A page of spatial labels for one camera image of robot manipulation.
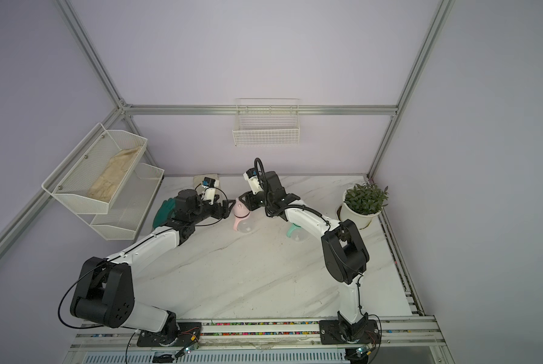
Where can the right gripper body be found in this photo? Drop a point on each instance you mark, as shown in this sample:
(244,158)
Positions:
(256,202)

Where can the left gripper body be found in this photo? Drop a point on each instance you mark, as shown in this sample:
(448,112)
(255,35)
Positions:
(215,211)

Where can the pink bottle cap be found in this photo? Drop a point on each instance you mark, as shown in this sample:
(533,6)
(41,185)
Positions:
(240,210)

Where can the clear baby bottle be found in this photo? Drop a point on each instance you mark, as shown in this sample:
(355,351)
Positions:
(246,226)

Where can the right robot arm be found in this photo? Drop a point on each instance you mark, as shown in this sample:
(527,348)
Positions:
(344,252)

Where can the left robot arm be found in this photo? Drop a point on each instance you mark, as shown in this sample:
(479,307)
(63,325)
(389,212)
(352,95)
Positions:
(104,293)

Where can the beige glove green fingertips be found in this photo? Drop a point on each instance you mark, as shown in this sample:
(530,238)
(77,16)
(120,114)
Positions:
(213,179)

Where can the green rubber glove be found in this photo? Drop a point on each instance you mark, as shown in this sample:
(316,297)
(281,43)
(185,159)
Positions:
(163,215)

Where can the lower white mesh shelf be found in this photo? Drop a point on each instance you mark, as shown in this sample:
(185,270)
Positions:
(131,206)

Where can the white mesh shelf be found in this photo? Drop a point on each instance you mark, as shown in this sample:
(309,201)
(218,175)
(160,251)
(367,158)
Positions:
(70,181)
(131,206)

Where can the potted green plant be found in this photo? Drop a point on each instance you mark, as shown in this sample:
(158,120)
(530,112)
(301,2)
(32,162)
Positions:
(362,203)

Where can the beige glove in shelf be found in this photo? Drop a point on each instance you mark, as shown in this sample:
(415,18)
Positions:
(106,185)

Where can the upper white mesh shelf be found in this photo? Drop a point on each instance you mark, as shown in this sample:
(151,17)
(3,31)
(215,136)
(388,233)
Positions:
(70,181)

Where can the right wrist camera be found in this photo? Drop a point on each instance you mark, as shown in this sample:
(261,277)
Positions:
(252,178)

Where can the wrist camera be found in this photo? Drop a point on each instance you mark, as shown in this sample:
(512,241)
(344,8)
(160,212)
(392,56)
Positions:
(252,178)
(209,192)

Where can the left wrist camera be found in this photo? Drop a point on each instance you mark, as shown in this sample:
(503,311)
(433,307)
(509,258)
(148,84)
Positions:
(209,192)

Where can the white wire wall basket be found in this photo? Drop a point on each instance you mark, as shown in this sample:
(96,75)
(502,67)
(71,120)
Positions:
(263,122)

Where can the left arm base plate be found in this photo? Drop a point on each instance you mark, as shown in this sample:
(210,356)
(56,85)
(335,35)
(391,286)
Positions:
(183,334)

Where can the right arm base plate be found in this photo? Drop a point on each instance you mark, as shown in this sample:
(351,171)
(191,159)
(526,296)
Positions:
(366,331)

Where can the aluminium front rail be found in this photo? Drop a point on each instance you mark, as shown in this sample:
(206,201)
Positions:
(275,333)

